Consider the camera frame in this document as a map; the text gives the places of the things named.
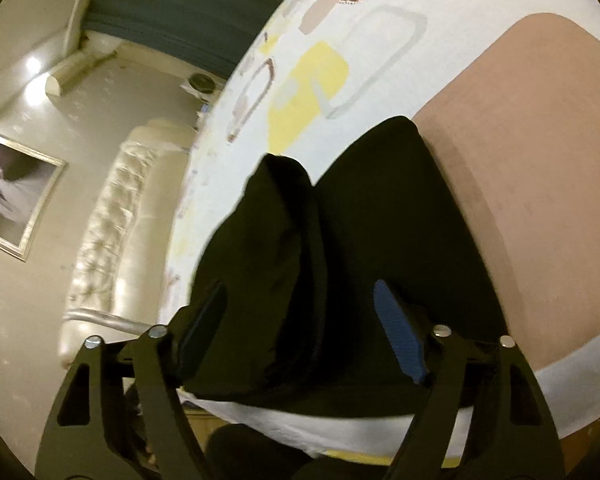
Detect teal curtain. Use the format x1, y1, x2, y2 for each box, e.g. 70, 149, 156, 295
82, 0, 321, 81

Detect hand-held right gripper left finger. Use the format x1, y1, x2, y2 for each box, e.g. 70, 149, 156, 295
34, 280, 228, 480

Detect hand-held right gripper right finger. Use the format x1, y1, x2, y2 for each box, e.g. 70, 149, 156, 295
372, 279, 566, 480

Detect white table fan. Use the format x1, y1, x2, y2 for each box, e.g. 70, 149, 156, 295
182, 72, 222, 99

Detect person's dark trouser leg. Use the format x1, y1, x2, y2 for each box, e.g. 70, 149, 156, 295
207, 422, 396, 480

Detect framed wall picture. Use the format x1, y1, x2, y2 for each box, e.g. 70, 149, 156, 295
0, 132, 68, 263

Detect cream tufted headboard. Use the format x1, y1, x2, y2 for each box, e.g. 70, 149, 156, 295
57, 117, 201, 368

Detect bed with patterned sheet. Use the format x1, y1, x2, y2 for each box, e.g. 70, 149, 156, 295
157, 0, 600, 466

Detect black pants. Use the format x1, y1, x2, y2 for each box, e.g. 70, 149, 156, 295
182, 115, 516, 418

